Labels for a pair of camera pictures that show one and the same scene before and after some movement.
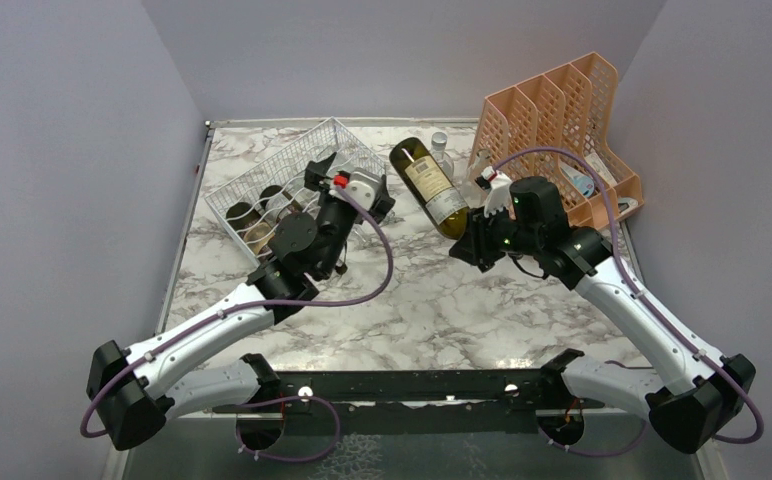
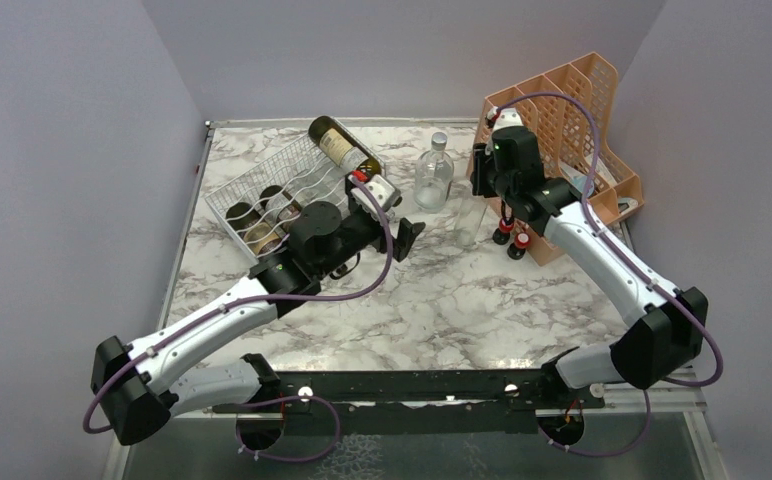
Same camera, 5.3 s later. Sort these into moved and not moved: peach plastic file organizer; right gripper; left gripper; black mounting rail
Moved: left gripper; right gripper
Not moved: black mounting rail; peach plastic file organizer
